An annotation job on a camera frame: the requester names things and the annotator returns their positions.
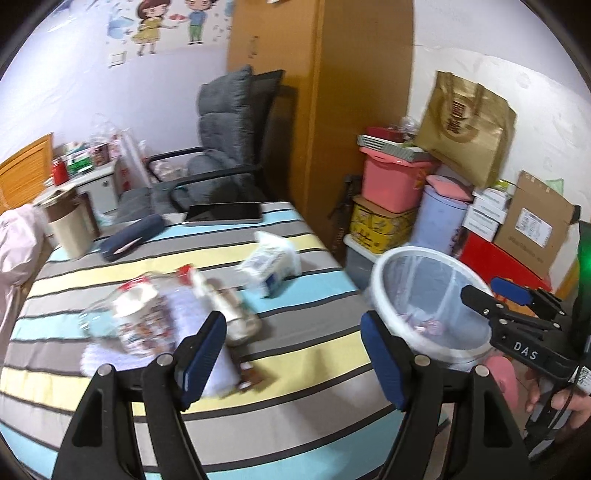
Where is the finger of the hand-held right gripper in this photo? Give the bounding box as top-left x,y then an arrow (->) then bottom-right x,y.
461,285 -> 561,330
490,276 -> 571,315

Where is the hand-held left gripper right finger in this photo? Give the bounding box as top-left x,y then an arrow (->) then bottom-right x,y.
360,310 -> 532,480

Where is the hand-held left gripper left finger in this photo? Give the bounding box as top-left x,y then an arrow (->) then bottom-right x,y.
51,311 -> 228,480

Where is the lavender fluffy cloth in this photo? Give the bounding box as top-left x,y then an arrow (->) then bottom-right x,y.
82,286 -> 242,398

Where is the small brown wrapper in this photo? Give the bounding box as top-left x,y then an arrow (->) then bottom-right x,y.
237,362 -> 267,393

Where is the clear plastic bottle red label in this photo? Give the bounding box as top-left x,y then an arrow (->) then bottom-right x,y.
110,276 -> 186,357

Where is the white bin with clear liner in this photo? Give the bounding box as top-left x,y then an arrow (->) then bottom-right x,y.
369,247 -> 504,370

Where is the plastic wrapper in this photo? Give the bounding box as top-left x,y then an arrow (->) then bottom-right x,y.
79,295 -> 122,343

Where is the person's right hand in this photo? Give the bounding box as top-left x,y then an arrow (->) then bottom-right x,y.
525,376 -> 591,428

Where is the large red box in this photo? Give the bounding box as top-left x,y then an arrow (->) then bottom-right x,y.
459,228 -> 552,292

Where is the small pink wrapper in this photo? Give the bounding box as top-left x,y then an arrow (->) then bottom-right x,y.
401,318 -> 445,339

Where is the brown cardboard box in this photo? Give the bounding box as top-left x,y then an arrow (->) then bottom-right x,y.
492,170 -> 575,278

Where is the stack of white boxes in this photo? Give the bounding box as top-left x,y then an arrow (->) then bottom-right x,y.
462,203 -> 509,240

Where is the striped bed sheet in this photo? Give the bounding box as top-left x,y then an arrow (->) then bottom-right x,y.
0,200 -> 452,480

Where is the lavender bin with pink lid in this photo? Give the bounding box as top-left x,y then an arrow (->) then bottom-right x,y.
409,174 -> 475,257

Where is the small white box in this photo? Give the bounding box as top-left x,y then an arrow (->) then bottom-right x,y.
471,187 -> 512,209

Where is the clear storage box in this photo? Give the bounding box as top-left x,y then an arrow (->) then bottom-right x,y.
344,233 -> 385,291

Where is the white tissue pack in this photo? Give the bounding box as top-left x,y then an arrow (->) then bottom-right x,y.
237,230 -> 302,299

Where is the yellow carton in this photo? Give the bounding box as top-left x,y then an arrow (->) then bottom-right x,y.
348,196 -> 419,254

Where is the dark blue pencil case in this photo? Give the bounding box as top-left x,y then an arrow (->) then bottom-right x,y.
99,215 -> 166,263

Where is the pink plastic tub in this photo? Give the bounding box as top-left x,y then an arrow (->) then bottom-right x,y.
360,148 -> 439,214

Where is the black tablet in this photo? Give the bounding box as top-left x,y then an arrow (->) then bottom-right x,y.
182,202 -> 263,227

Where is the black tripod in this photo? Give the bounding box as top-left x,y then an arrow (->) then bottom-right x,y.
329,174 -> 362,259

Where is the gold shopping bag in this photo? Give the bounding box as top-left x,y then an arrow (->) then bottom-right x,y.
413,71 -> 517,189

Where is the grey striped flat box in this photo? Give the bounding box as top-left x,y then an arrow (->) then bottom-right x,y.
358,134 -> 437,162

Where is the dark red flat box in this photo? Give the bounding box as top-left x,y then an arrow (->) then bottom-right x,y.
367,124 -> 416,144

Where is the white nightstand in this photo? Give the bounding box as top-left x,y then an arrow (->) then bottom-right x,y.
32,161 -> 117,220

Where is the white bag with red print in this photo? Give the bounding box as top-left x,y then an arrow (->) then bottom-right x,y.
113,131 -> 154,192

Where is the green and white box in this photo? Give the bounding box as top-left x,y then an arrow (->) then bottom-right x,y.
67,154 -> 96,177

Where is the grey chair cushion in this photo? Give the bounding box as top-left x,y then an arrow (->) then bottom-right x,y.
187,65 -> 260,197

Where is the black office chair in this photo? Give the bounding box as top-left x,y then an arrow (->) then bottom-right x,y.
147,69 -> 286,214

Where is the wooden wardrobe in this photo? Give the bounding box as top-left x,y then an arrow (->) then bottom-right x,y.
226,0 -> 415,265

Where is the wooden headboard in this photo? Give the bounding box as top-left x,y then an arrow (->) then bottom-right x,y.
0,133 -> 55,215

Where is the cartoon wall sticker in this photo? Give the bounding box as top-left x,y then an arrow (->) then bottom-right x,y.
106,0 -> 232,57

